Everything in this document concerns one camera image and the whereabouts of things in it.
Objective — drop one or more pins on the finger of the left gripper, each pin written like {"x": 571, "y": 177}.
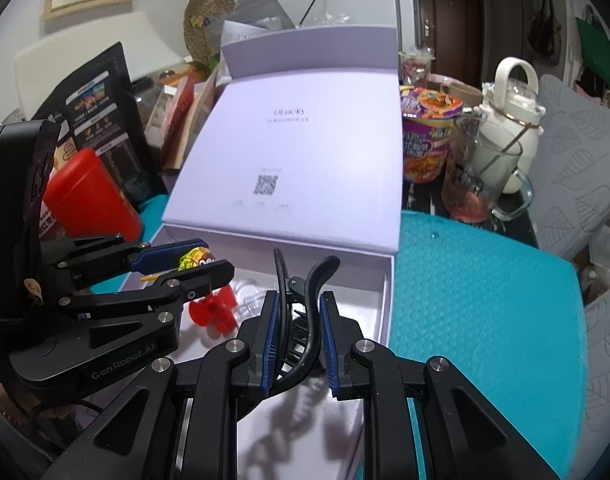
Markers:
{"x": 175, "y": 287}
{"x": 160, "y": 258}

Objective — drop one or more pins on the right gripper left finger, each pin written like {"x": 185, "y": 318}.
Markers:
{"x": 262, "y": 339}

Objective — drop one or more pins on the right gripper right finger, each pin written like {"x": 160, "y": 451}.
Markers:
{"x": 338, "y": 335}

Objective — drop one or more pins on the yellow lollipop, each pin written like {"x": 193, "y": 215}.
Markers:
{"x": 197, "y": 256}

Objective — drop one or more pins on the red flower hair clip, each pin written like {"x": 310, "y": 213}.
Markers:
{"x": 216, "y": 310}

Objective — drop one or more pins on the clear plastic hair clip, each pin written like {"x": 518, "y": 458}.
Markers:
{"x": 250, "y": 297}

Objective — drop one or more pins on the black long hair clip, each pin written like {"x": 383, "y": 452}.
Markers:
{"x": 299, "y": 332}

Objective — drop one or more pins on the red cylindrical canister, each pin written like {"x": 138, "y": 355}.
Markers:
{"x": 87, "y": 202}

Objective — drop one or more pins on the lavender open gift box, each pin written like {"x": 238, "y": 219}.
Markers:
{"x": 302, "y": 152}

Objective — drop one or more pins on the black snack pouch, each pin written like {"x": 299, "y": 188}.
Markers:
{"x": 96, "y": 109}

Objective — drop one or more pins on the teal bubble mailer mat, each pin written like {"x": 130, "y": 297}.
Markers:
{"x": 507, "y": 315}

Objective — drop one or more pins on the glass measuring jug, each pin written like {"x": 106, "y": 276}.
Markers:
{"x": 481, "y": 161}

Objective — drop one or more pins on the instant noodle cup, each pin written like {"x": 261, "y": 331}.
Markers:
{"x": 428, "y": 123}

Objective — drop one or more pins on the white cream kettle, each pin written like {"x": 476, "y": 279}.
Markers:
{"x": 510, "y": 105}

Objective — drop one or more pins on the grey leaf cushion near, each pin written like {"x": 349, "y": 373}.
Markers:
{"x": 593, "y": 449}

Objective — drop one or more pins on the grey leaf cushion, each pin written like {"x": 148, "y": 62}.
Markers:
{"x": 593, "y": 449}
{"x": 571, "y": 170}

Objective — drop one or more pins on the grey leaf cushion far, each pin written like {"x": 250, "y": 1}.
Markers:
{"x": 571, "y": 170}

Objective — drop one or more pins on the green tote bag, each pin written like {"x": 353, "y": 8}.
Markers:
{"x": 595, "y": 44}

